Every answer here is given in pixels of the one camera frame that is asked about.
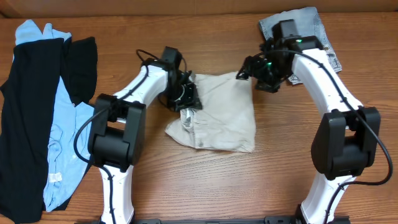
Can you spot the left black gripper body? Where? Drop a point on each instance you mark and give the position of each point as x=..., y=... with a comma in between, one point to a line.
x=189, y=96

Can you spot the beige khaki shorts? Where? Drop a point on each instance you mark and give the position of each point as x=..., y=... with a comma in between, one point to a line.
x=226, y=120

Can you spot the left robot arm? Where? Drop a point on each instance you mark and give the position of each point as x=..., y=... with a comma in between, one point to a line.
x=118, y=126

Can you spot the folded light blue jeans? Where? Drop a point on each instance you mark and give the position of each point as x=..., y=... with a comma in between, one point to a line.
x=308, y=23

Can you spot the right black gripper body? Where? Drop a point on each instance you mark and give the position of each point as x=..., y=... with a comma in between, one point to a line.
x=270, y=74

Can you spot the black garment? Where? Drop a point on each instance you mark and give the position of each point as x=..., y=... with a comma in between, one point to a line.
x=26, y=119

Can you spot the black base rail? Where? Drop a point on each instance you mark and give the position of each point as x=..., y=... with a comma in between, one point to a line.
x=265, y=220

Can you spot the light blue shirt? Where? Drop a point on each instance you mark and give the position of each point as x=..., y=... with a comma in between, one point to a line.
x=68, y=137

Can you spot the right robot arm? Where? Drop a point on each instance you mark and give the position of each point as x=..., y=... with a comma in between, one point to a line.
x=346, y=139

